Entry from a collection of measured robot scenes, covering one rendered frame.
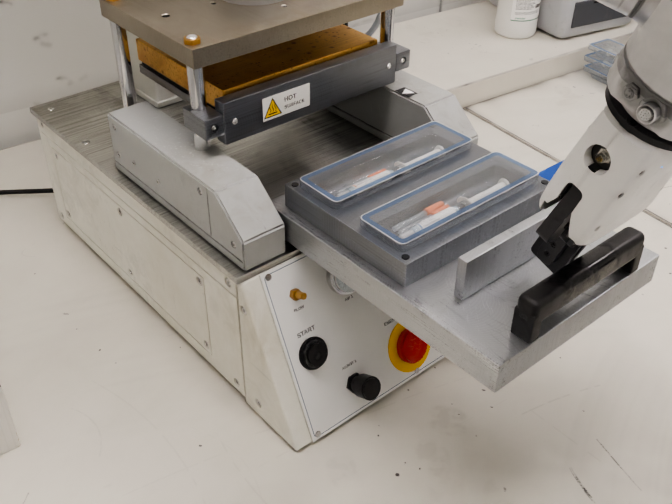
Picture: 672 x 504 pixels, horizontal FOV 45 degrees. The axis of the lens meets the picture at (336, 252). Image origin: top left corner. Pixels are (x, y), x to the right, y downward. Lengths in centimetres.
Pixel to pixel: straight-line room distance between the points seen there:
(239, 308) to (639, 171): 40
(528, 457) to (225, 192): 40
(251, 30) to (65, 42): 65
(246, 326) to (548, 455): 33
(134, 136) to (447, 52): 85
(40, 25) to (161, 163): 60
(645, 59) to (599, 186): 9
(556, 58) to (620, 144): 106
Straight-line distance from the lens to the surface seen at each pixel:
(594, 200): 59
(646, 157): 57
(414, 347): 90
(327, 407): 85
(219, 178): 78
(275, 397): 82
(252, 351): 82
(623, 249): 71
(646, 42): 55
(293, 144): 98
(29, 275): 112
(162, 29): 82
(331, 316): 83
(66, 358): 99
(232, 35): 80
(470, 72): 152
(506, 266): 71
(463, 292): 68
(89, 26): 142
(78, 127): 106
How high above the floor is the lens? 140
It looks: 36 degrees down
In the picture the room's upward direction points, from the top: 1 degrees clockwise
